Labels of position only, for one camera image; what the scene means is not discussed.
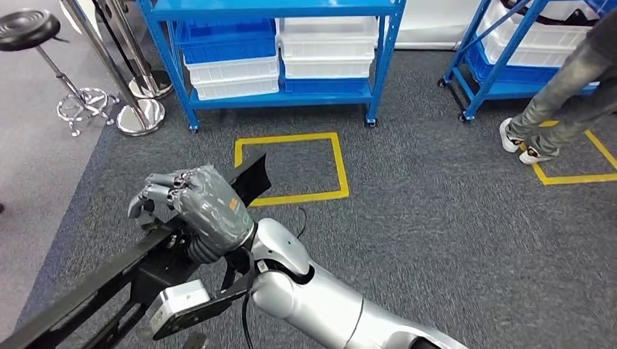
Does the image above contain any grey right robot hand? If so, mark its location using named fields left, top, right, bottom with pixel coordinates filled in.
left=127, top=164, right=259, bottom=265

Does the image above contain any black plastic plate frame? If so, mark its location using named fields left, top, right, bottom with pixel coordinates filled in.
left=0, top=152, right=272, bottom=349

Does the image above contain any blue metal shelf rack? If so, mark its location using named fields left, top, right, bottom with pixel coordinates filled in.
left=437, top=0, right=617, bottom=123
left=136, top=0, right=407, bottom=133

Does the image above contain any deep blue plastic bin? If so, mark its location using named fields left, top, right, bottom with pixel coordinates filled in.
left=177, top=18, right=279, bottom=65

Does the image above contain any black bar stool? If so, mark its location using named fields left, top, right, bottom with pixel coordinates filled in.
left=0, top=8, right=121, bottom=138

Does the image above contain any large white plastic bin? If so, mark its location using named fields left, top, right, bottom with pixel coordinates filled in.
left=479, top=0, right=594, bottom=69

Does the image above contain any person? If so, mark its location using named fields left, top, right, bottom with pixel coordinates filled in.
left=498, top=9, right=617, bottom=166

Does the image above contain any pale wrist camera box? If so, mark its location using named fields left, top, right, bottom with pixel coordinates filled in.
left=146, top=279, right=213, bottom=338

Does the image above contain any thin black wrist wire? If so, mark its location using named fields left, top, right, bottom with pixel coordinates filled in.
left=294, top=206, right=310, bottom=241

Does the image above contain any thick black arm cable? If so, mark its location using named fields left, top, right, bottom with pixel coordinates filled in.
left=239, top=292, right=258, bottom=349

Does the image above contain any chrome stanchion post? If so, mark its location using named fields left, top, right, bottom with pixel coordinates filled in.
left=63, top=0, right=167, bottom=137
left=91, top=0, right=173, bottom=100

